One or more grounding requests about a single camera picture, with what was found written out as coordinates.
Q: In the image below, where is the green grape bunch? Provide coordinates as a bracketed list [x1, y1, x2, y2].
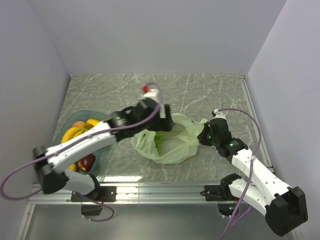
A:
[154, 131, 164, 155]

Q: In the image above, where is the green plastic bag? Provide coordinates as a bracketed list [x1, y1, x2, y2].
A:
[131, 113, 207, 165]

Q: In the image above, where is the yellow banana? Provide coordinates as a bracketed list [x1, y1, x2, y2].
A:
[60, 122, 94, 144]

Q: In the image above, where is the dark red apple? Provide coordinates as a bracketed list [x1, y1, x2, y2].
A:
[77, 153, 96, 173]

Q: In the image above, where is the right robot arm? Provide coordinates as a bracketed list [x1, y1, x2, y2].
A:
[197, 116, 308, 237]

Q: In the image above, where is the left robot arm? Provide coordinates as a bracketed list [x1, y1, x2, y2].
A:
[35, 97, 174, 201]

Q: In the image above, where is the yellow mango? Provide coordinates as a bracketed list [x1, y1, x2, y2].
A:
[86, 119, 100, 126]

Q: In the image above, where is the peach in tray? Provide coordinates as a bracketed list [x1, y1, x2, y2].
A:
[72, 121, 85, 127]

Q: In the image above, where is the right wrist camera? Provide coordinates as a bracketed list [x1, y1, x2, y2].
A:
[211, 108, 226, 120]

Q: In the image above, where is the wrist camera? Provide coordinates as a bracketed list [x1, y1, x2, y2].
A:
[141, 85, 161, 103]
[211, 108, 226, 120]

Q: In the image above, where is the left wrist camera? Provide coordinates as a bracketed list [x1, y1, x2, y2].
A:
[141, 85, 161, 103]

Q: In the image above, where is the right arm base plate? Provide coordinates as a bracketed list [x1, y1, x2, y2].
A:
[200, 185, 225, 202]

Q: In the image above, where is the aluminium rail right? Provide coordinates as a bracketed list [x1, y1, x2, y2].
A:
[238, 75, 273, 169]

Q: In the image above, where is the aluminium rail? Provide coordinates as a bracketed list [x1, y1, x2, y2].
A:
[238, 75, 273, 169]
[27, 181, 219, 205]

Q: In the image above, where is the aluminium rail front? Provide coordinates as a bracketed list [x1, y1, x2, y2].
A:
[27, 181, 219, 205]

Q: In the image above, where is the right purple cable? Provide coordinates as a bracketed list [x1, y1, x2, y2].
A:
[217, 107, 262, 240]

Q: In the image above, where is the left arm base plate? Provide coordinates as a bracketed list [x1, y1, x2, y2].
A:
[70, 186, 117, 203]

